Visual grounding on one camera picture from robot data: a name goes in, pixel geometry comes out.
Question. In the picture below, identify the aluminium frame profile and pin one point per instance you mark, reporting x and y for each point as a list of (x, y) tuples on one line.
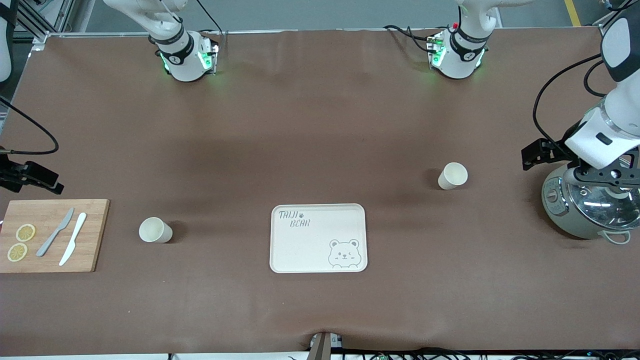
[(40, 20)]

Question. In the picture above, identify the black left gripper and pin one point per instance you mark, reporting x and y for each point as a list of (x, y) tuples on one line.
[(551, 151)]

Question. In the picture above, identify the glass pot lid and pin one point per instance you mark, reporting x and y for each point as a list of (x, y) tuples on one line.
[(600, 207)]

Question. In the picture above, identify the white plastic knife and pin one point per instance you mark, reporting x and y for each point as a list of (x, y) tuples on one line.
[(74, 239)]

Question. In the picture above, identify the dried lemon slice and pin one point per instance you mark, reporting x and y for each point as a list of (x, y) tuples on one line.
[(25, 232), (17, 252)]

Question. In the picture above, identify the gray plastic knife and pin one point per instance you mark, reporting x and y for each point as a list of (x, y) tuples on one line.
[(52, 236)]

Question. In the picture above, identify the bamboo cutting board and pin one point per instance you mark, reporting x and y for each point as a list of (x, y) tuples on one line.
[(95, 235)]

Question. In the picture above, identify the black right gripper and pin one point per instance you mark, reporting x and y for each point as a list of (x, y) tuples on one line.
[(11, 176)]

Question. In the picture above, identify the gray green cooking pot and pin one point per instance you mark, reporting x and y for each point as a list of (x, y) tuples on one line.
[(555, 205)]

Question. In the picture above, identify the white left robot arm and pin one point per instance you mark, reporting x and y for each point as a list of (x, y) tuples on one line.
[(457, 65)]

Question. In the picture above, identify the white bear print tray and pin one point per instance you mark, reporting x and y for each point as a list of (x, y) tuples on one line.
[(310, 245)]

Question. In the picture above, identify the brown table mat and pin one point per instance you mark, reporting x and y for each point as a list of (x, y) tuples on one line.
[(300, 125)]

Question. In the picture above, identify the white plastic cup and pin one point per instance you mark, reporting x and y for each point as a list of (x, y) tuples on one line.
[(155, 230), (452, 176)]

